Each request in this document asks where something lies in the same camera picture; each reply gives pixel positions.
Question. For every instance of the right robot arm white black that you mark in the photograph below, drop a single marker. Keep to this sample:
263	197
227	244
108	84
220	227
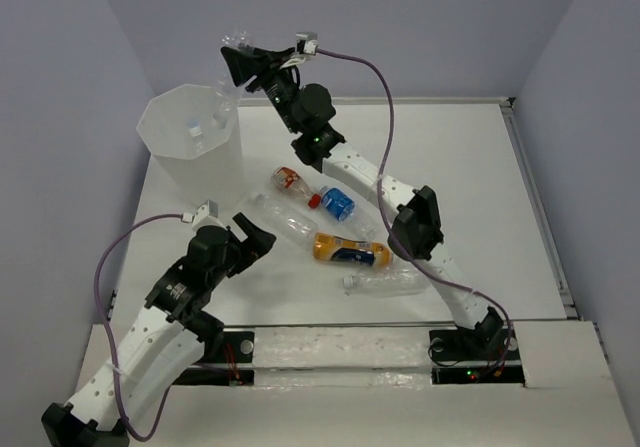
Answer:
410	215

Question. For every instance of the orange label bottle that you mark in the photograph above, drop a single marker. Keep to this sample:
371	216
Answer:
330	248

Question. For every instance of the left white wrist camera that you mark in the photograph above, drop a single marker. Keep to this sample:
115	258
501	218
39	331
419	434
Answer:
306	45

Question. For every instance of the white octagonal plastic bin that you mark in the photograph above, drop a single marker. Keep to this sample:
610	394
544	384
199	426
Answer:
206	168

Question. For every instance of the blue label Pocari Sweat bottle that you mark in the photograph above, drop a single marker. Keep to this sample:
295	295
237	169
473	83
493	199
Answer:
344	210

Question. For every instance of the clear bottle white cap front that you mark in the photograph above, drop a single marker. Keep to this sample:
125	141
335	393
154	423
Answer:
391	283

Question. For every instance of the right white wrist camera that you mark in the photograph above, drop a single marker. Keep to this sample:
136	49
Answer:
205	215

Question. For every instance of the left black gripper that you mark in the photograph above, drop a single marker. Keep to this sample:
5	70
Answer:
259	243

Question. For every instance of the red label red cap bottle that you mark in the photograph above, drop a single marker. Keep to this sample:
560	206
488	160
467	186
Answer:
293	186

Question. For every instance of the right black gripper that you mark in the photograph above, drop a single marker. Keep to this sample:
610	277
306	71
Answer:
266	63

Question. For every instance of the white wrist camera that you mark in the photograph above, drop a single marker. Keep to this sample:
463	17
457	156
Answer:
205	215
306	45

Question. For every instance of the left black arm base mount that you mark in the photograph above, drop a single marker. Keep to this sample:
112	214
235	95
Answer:
225	363

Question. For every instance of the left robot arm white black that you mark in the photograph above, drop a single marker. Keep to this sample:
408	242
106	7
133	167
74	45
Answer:
171	332

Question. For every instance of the metal rail front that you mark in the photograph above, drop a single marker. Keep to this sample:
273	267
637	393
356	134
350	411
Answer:
426	324

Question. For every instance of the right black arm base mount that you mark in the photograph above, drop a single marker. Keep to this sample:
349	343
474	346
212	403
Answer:
452	364

